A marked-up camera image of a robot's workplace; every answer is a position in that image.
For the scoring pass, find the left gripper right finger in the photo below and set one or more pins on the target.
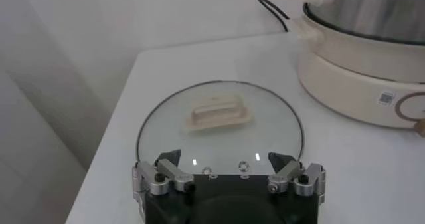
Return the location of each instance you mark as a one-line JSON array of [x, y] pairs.
[[287, 175]]

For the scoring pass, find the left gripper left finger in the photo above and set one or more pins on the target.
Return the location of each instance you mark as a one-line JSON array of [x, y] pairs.
[[169, 175]]

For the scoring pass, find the cream electric cooker base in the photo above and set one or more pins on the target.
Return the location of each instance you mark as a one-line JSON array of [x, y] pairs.
[[352, 89]]

